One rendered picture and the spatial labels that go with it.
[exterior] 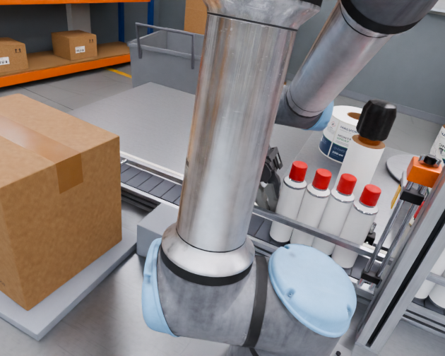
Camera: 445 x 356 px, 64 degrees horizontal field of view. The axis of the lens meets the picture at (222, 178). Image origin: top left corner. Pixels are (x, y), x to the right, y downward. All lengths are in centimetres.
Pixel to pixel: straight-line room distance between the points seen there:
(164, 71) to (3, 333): 237
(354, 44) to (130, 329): 60
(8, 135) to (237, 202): 48
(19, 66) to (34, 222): 371
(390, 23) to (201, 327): 38
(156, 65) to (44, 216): 232
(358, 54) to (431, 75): 475
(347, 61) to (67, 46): 431
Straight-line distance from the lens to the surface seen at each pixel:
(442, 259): 82
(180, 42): 362
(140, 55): 290
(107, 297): 78
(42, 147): 68
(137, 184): 100
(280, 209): 81
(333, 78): 52
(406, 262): 66
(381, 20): 41
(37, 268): 72
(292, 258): 47
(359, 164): 102
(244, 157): 35
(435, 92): 525
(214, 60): 33
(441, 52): 518
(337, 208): 79
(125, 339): 72
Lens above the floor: 143
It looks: 32 degrees down
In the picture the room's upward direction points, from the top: 9 degrees clockwise
